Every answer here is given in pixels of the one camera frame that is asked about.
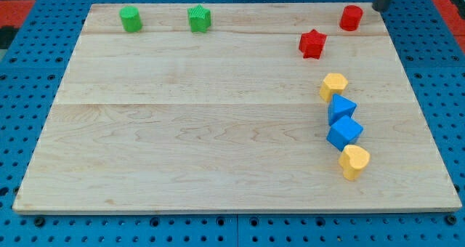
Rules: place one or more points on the wooden board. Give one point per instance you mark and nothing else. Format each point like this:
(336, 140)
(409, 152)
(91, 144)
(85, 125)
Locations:
(167, 121)

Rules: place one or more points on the green star block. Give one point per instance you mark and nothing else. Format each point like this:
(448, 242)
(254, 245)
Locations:
(199, 18)

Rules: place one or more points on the red star block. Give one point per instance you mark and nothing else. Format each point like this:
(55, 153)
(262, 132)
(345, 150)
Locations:
(311, 44)

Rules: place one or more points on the yellow hexagon block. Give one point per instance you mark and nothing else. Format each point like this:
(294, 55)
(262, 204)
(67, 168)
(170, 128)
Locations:
(333, 83)

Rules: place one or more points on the blue triangle block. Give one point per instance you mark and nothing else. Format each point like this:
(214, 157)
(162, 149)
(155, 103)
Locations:
(338, 107)

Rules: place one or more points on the blue cube block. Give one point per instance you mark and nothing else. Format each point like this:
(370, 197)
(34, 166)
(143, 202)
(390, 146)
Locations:
(343, 132)

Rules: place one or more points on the yellow heart block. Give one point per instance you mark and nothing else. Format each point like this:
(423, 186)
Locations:
(353, 160)

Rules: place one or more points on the green cylinder block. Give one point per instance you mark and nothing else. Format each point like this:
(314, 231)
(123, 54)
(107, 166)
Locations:
(130, 19)

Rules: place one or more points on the red cylinder block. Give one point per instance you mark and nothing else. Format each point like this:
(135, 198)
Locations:
(350, 18)

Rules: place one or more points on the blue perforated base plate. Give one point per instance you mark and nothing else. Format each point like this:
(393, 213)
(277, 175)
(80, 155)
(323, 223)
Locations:
(30, 75)

